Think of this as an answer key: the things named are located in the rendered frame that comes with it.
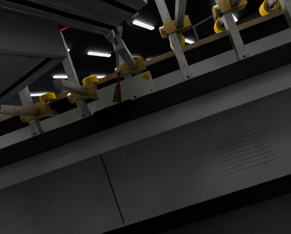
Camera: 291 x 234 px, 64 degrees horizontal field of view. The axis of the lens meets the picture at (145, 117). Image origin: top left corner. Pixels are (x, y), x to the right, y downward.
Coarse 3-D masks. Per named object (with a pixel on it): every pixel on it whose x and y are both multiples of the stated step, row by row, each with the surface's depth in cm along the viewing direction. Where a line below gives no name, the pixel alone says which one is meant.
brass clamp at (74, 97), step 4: (88, 84) 107; (92, 84) 106; (88, 88) 107; (92, 88) 106; (96, 88) 109; (88, 92) 107; (92, 92) 106; (68, 96) 108; (72, 96) 107; (76, 96) 107; (80, 96) 107; (84, 96) 107; (88, 96) 107; (92, 96) 110; (72, 100) 108; (76, 100) 107
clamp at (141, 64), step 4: (136, 60) 104; (140, 60) 104; (124, 64) 105; (136, 64) 104; (140, 64) 104; (144, 64) 104; (120, 68) 105; (124, 68) 105; (128, 68) 105; (136, 68) 104; (140, 68) 104; (144, 68) 106; (124, 72) 105; (128, 72) 105; (132, 72) 106; (136, 72) 108; (120, 76) 106
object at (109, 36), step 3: (108, 33) 68; (111, 33) 68; (105, 36) 68; (108, 36) 67; (111, 36) 68; (108, 39) 68; (111, 39) 68; (114, 39) 67; (111, 42) 68; (114, 42) 67
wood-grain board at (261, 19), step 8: (264, 16) 118; (272, 16) 118; (280, 16) 120; (248, 24) 119; (256, 24) 119; (224, 32) 120; (200, 40) 121; (208, 40) 121; (216, 40) 123; (184, 48) 122; (192, 48) 122; (160, 56) 123; (168, 56) 123; (152, 64) 125; (104, 80) 126; (56, 96) 129; (64, 96) 128; (0, 120) 132
